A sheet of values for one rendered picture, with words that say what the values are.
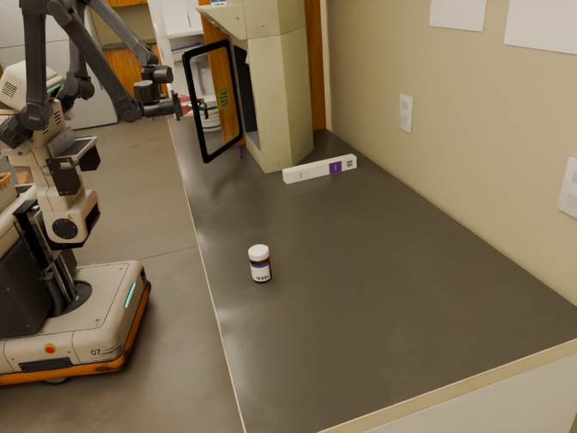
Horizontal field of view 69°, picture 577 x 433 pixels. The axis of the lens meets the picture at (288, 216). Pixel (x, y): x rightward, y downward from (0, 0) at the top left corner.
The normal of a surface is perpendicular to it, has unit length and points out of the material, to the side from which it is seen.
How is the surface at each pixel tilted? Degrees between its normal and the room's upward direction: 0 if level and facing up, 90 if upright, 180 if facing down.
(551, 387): 90
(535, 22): 90
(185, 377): 0
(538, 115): 90
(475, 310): 0
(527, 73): 90
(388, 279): 0
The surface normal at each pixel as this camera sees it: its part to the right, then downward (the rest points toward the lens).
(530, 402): 0.30, 0.44
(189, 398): -0.09, -0.87
